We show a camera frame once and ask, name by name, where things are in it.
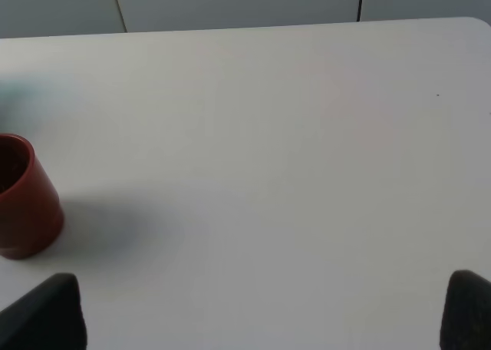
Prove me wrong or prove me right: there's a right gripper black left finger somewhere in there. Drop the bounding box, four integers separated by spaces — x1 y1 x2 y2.
1 273 87 349

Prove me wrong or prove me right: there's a red plastic cup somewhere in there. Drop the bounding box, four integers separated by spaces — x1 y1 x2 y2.
1 134 64 260

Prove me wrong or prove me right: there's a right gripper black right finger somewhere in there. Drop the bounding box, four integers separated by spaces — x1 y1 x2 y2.
440 270 490 350

